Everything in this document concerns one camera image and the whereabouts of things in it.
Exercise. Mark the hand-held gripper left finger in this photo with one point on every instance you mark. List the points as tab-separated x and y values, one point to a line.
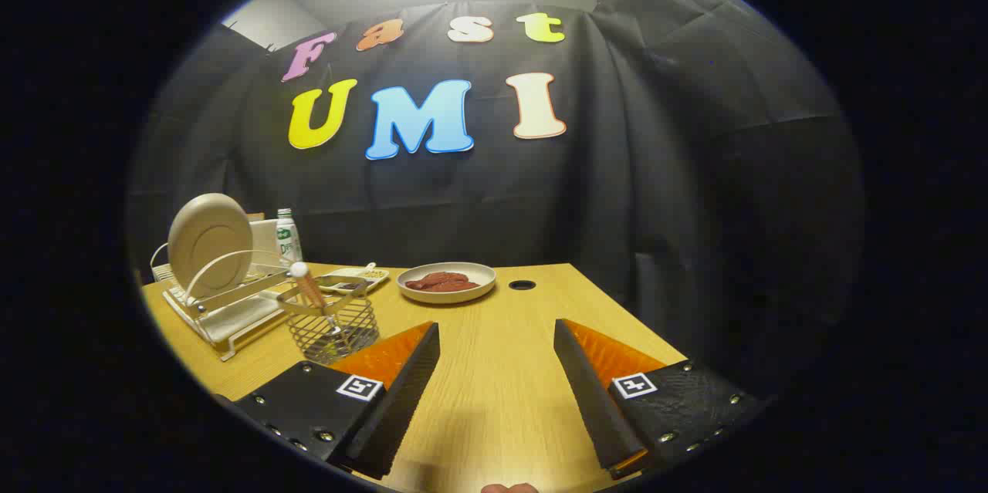
401	400

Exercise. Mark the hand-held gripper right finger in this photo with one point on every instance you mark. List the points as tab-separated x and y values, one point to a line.
590	400

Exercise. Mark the beige round plate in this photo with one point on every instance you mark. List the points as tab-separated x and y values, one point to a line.
208	238

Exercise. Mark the beige plate with meat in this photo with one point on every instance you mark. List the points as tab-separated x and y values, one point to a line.
463	296

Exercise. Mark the brown meat patty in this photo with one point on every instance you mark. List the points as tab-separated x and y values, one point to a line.
444	286
446	276

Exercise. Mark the white divided bean tray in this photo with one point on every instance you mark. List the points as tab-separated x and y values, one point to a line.
363	275

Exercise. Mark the white green label bottle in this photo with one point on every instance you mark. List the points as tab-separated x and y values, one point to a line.
287	242

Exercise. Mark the black backdrop cloth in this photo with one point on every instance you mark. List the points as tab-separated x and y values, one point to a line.
656	207

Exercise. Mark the white toaster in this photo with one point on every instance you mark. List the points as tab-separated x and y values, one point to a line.
265	242

